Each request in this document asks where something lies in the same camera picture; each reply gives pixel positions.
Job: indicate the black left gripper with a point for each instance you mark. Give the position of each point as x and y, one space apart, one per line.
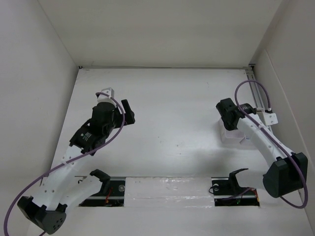
129 113

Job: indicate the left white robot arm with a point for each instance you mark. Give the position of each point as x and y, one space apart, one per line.
49 207

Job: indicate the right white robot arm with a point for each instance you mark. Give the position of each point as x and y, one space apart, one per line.
286 170

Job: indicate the clear compartment organizer box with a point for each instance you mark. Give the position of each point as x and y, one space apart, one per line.
234 137

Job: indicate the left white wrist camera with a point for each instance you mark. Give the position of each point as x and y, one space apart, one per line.
105 95

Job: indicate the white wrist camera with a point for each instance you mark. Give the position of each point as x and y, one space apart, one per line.
105 95
269 118

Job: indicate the aluminium frame rail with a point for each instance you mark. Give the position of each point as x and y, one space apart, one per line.
255 88

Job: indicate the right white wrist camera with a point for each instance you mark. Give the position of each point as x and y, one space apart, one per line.
269 118

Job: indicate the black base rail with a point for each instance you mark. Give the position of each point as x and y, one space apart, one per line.
200 192

